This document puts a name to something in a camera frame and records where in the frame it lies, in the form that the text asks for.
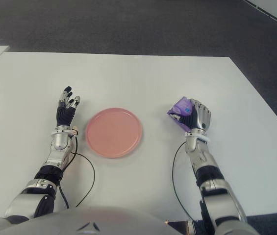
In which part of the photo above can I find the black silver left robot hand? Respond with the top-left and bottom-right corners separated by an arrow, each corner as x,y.
55,85 -> 81,127

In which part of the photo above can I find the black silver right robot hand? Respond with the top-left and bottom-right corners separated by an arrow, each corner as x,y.
174,98 -> 212,135

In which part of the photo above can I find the purple tissue paper pack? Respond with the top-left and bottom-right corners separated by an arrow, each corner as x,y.
167,96 -> 194,132

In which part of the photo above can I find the pink round plate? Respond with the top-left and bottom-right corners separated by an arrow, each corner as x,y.
85,107 -> 144,159

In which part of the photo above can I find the silver robot torso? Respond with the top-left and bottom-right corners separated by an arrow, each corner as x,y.
0,207 -> 259,235

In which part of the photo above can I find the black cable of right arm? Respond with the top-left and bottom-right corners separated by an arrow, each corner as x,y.
172,141 -> 194,222

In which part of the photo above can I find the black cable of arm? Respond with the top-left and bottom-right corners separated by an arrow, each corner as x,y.
58,132 -> 97,209
172,141 -> 194,222

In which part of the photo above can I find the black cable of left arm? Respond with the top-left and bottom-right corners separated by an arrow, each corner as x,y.
58,132 -> 97,209

